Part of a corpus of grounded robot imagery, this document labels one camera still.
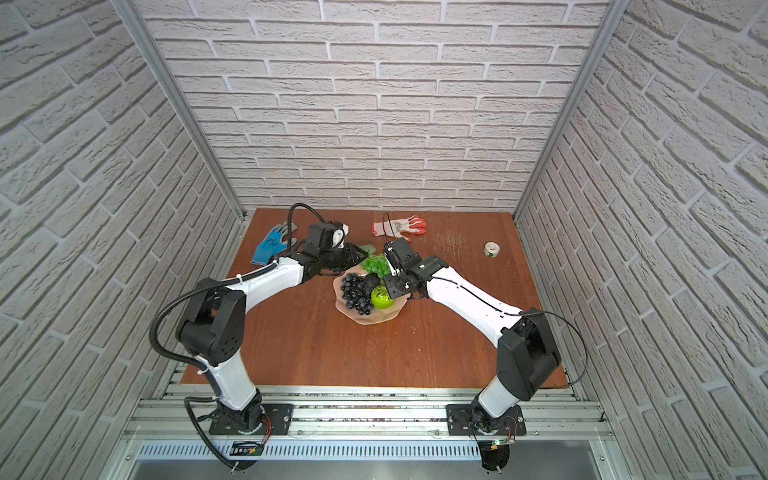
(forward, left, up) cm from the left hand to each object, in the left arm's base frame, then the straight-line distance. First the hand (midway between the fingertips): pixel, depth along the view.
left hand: (374, 252), depth 90 cm
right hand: (-10, -9, -1) cm, 13 cm away
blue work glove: (+16, +39, -14) cm, 44 cm away
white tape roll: (+10, -43, -11) cm, 45 cm away
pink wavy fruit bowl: (-15, -1, -12) cm, 20 cm away
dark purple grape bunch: (-9, +6, -7) cm, 13 cm away
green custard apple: (-12, -2, -7) cm, 14 cm away
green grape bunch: (-1, -1, -4) cm, 4 cm away
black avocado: (-5, +1, -10) cm, 11 cm away
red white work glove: (+23, -14, -12) cm, 30 cm away
